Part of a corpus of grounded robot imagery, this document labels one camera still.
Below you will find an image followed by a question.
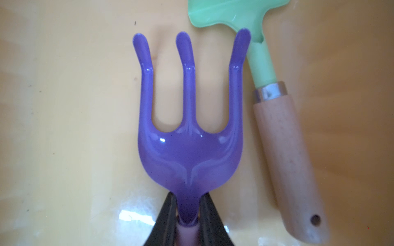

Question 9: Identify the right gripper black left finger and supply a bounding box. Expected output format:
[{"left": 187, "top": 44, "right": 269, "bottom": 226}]
[{"left": 143, "top": 192, "right": 177, "bottom": 246}]

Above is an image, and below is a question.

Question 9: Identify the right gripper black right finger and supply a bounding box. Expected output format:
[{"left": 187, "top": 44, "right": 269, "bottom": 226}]
[{"left": 199, "top": 193, "right": 234, "bottom": 246}]

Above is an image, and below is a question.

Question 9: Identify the purple hand rake pink handle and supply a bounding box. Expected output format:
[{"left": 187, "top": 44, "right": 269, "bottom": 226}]
[{"left": 133, "top": 28, "right": 251, "bottom": 246}]

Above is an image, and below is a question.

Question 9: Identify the green hand rake wooden handle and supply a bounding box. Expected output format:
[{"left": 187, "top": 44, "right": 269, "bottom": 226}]
[{"left": 188, "top": 0, "right": 329, "bottom": 244}]

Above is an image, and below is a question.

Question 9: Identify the yellow plastic storage box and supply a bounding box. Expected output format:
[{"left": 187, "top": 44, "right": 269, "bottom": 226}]
[{"left": 1, "top": 1, "right": 394, "bottom": 246}]

